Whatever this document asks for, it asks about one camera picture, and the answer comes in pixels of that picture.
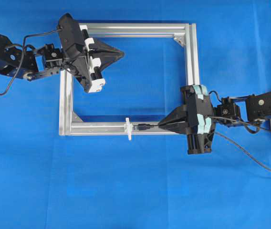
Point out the silver aluminium extrusion frame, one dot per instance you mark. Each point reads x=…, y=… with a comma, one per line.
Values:
x=183, y=33

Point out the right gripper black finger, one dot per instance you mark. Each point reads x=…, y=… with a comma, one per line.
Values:
x=179, y=114
x=176, y=127

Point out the left gripper body white rail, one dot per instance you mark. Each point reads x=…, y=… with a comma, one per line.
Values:
x=87, y=67

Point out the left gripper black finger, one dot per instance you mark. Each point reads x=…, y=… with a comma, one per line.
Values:
x=105, y=52
x=105, y=62

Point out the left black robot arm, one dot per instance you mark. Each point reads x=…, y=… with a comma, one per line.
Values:
x=24, y=61

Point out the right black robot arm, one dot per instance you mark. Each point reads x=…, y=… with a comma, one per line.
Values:
x=247, y=111

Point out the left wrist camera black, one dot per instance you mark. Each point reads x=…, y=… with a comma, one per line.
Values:
x=72, y=43

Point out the white plastic loop holder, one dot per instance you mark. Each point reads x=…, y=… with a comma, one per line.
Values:
x=128, y=128

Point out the right gripper body teal rail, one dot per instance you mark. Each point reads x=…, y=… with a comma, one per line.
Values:
x=199, y=109

